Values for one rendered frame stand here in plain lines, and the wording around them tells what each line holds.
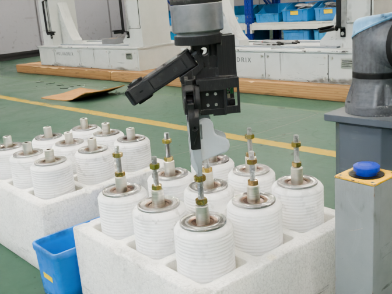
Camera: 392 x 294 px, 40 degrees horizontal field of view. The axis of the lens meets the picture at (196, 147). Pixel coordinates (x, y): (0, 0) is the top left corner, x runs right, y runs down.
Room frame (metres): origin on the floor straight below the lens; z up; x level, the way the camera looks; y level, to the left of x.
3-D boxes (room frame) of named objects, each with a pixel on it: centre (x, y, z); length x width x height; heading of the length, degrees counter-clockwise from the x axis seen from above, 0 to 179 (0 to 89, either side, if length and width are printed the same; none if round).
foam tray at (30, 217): (1.38, 0.34, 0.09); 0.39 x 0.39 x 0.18; 41
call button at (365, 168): (0.78, -0.26, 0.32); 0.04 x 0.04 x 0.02
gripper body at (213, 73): (0.79, -0.02, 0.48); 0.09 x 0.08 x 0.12; 93
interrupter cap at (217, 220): (0.79, 0.00, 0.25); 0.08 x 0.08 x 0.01
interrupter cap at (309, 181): (0.94, -0.18, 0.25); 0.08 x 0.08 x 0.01
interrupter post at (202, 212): (0.79, 0.00, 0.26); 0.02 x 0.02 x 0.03
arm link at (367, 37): (1.27, -0.45, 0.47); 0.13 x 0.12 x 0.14; 36
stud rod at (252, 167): (0.86, -0.09, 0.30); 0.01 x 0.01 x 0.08
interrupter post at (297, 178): (0.94, -0.18, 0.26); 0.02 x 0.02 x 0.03
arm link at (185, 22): (0.79, -0.02, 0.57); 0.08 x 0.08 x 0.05
